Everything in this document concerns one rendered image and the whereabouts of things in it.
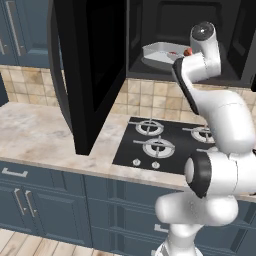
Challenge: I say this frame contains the clear tupperware with meal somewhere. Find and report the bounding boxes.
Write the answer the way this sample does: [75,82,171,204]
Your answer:
[142,41,188,66]

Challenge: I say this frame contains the dark blue tall cabinet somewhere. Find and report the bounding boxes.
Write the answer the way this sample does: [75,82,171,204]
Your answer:
[0,73,10,108]

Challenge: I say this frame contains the silver base cupboard handle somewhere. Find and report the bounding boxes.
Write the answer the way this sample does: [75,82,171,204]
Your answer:
[13,187,27,217]
[24,189,38,218]

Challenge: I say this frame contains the narrow blue cabinet panel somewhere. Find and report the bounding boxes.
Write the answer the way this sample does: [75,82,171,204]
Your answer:
[83,175,115,254]

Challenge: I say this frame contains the blue drawer front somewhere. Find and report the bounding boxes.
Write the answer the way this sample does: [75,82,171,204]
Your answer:
[194,199,256,256]
[111,179,184,208]
[0,160,86,198]
[109,229,169,256]
[111,202,171,235]

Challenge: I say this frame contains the blue base cupboard door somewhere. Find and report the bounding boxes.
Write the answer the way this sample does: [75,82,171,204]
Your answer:
[0,184,31,236]
[23,186,93,248]

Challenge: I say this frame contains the black microwave door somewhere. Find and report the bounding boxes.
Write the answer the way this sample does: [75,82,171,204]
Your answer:
[46,0,128,156]

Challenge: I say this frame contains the silver drawer handle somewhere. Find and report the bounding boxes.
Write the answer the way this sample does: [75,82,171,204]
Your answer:
[153,223,170,234]
[1,167,29,178]

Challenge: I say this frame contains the black gas hob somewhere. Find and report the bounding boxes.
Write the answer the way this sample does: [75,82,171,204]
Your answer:
[111,116,222,176]

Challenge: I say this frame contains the black microwave oven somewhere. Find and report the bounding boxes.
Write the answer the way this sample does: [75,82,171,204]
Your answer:
[125,0,256,89]

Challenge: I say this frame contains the blue wall cupboard door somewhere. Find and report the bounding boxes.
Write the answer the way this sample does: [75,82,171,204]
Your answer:
[0,0,52,69]

